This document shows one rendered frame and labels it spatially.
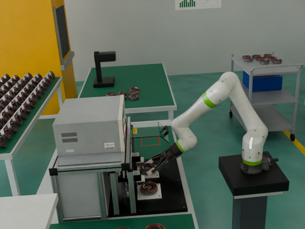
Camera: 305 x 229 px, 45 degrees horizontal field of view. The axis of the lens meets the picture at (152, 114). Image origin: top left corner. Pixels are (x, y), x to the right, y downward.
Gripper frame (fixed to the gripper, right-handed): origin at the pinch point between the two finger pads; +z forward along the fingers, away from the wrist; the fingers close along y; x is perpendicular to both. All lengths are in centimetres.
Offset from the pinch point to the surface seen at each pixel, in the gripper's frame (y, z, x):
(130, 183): -42.1, 5.6, 22.3
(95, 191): -40, 25, 30
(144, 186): -22.7, 4.9, 4.0
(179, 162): 11.2, -19.4, -17.7
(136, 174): -24.9, 3.3, 15.4
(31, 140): 253, 147, -8
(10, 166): 66, 103, 37
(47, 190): -1, 63, 30
